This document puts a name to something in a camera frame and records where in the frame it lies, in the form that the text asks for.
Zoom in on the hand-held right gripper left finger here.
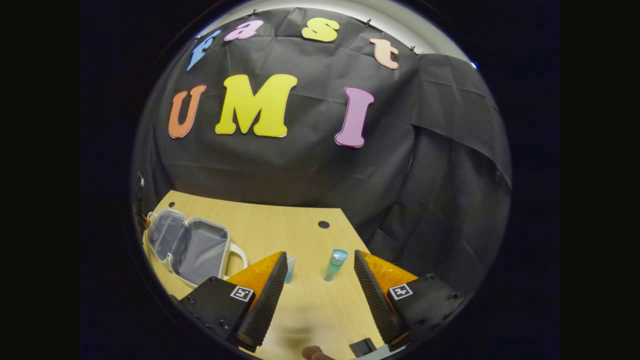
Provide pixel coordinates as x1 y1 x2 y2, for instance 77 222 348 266
176 251 289 353

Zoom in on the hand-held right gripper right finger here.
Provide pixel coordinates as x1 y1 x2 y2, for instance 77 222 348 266
354 249 466 351

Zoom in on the blue skin care bottle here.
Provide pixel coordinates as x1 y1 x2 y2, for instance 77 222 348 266
323 249 349 282

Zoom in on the white suitcase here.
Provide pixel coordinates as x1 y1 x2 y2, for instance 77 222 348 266
145 207 249 290

